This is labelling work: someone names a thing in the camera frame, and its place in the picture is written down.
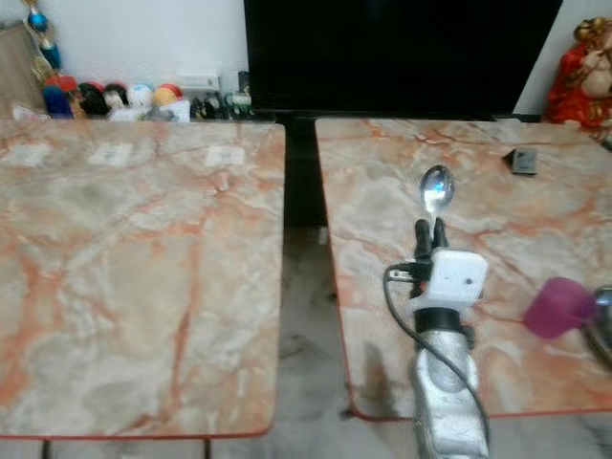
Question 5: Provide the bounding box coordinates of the grey wooden board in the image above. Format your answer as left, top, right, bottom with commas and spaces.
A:
0, 21, 51, 118

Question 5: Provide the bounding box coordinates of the silver metal spoon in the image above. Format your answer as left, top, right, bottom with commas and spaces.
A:
419, 164, 457, 224

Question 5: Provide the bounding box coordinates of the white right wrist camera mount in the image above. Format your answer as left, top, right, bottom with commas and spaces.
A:
415, 248, 489, 313

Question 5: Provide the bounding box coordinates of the white and blue doll figurine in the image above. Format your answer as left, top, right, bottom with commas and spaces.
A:
127, 82, 156, 121

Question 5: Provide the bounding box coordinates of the hanging ornament with blue balls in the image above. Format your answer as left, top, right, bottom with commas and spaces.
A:
25, 0, 60, 76

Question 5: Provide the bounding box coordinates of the small black square box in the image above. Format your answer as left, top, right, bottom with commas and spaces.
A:
502, 147, 540, 177

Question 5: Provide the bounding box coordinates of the purple plastic cup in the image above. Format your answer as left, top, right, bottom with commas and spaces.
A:
523, 277, 597, 341

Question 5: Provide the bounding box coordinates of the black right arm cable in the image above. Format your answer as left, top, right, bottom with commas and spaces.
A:
382, 265, 492, 452

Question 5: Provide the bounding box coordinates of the black television screen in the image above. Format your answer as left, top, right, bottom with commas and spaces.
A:
244, 0, 564, 118

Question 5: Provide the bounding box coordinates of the white power strip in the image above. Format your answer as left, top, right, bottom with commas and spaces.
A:
177, 73, 222, 95

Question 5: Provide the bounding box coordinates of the red and gold statue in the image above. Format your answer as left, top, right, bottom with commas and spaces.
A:
542, 16, 612, 146

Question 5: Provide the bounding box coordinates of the yellow and red doll figurine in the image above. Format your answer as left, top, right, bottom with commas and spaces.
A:
153, 83, 192, 122

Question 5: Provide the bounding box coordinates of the silver metal bowl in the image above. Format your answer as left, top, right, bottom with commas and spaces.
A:
587, 285, 612, 366

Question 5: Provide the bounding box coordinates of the blue and red figurine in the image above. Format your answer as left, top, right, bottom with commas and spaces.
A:
44, 75, 79, 120

